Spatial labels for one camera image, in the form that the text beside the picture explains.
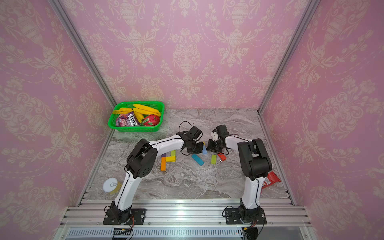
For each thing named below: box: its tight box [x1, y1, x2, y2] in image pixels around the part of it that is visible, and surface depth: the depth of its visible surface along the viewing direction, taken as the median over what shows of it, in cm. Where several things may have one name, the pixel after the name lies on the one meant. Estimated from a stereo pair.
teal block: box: [191, 154, 205, 166], surface depth 96 cm
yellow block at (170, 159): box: [165, 156, 176, 162], surface depth 96 cm
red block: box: [217, 152, 227, 161], surface depth 96 cm
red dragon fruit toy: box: [142, 114, 160, 127], surface depth 106 cm
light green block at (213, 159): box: [211, 154, 217, 165], surface depth 96 cm
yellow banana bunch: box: [112, 104, 162, 123], surface depth 112 cm
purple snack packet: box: [116, 111, 141, 127], surface depth 108 cm
